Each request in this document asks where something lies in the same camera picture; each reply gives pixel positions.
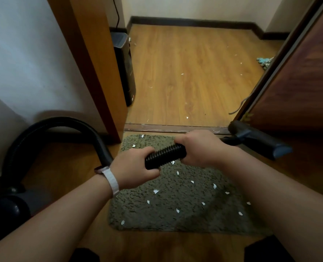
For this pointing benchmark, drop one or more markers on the white paper scraps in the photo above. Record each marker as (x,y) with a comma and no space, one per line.
(156,191)

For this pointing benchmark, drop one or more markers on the person's right forearm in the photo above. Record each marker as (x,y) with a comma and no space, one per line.
(281,204)

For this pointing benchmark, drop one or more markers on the black computer tower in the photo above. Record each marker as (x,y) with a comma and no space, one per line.
(126,68)

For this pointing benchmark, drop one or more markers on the metal door threshold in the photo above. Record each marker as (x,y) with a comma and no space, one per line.
(177,128)

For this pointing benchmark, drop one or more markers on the person's right hand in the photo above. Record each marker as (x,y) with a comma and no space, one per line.
(202,150)

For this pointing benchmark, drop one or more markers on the orange wooden door frame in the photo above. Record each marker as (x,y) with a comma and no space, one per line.
(96,65)

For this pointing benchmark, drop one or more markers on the white wrist watch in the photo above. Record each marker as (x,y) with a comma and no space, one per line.
(111,181)

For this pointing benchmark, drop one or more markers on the grey-green shaggy door mat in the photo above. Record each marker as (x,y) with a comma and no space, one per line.
(177,193)

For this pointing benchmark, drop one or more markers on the dark wooden door gold pattern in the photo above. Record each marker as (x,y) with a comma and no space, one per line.
(300,79)

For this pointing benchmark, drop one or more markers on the teal cloth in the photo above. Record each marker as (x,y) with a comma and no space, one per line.
(263,62)

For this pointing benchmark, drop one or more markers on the black trousers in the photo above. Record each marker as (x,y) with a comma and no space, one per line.
(267,251)

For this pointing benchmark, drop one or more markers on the person's left hand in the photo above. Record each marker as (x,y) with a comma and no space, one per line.
(131,171)

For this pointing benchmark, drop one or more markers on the person's left forearm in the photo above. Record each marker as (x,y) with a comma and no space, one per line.
(49,226)

